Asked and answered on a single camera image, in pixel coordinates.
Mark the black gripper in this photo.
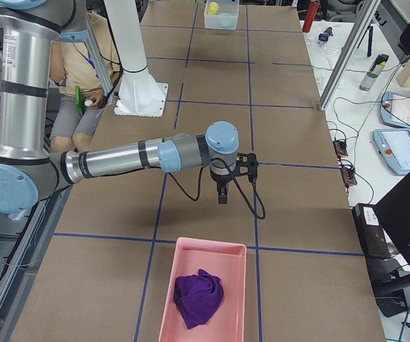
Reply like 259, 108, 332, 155
210, 152, 258, 204

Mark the purple cloth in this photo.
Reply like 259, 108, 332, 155
173, 269, 224, 329

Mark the yellow plastic cup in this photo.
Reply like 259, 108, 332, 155
207, 1, 219, 15

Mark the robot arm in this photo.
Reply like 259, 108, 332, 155
0, 1, 257, 214

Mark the black small computer box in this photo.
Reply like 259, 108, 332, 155
352, 203, 391, 259

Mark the pink plastic bin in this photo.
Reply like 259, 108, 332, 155
158, 237, 247, 341

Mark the seated person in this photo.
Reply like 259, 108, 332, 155
47, 9, 123, 152

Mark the clear plastic bin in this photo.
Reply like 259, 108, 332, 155
204, 0, 240, 31

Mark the teach pendant near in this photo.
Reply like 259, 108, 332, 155
372, 128, 410, 175

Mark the teach pendant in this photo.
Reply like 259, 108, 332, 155
380, 91, 410, 129
372, 128, 410, 175

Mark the clear water bottle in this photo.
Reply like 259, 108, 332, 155
359, 53, 389, 91

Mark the teach pendant far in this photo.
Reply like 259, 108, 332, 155
380, 91, 410, 129

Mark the red water bottle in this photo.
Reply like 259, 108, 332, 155
302, 0, 320, 33

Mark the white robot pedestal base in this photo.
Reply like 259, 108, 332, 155
104, 0, 168, 118

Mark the green handled tool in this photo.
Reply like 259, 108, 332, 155
75, 85, 85, 116

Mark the aluminium frame post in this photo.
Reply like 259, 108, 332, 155
318, 0, 381, 111

